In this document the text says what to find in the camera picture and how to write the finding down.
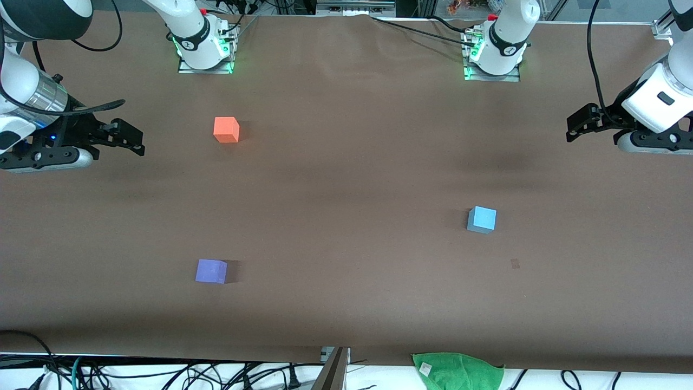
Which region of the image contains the blue block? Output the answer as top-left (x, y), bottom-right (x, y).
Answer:
top-left (467, 205), bottom-right (497, 235)

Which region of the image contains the orange block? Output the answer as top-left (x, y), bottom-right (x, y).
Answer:
top-left (213, 116), bottom-right (240, 144)

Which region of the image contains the purple block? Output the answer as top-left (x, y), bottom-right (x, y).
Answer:
top-left (195, 258), bottom-right (228, 285)

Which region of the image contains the brown table cover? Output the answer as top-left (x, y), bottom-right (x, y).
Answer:
top-left (0, 11), bottom-right (693, 374)

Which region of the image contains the green cloth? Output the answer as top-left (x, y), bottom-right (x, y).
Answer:
top-left (411, 352), bottom-right (505, 390)

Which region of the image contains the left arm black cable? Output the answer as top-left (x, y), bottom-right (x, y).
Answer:
top-left (587, 0), bottom-right (629, 121)

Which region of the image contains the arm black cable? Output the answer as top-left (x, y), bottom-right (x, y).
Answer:
top-left (587, 0), bottom-right (629, 121)
top-left (0, 0), bottom-right (126, 118)

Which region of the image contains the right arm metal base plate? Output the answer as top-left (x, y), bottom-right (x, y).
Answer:
top-left (178, 24), bottom-right (239, 75)

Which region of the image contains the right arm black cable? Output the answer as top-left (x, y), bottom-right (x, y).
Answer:
top-left (0, 0), bottom-right (126, 118)

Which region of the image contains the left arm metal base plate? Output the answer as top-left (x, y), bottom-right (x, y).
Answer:
top-left (461, 30), bottom-right (521, 83)

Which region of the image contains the aluminium frame profile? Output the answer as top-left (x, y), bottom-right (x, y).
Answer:
top-left (651, 0), bottom-right (683, 40)

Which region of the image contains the black table cable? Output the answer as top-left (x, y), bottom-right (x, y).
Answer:
top-left (370, 15), bottom-right (477, 48)

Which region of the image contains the black looped floor cable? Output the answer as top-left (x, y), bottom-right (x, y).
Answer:
top-left (0, 329), bottom-right (57, 380)

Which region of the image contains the teal cable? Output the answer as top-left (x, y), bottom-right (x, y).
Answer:
top-left (71, 356), bottom-right (87, 390)

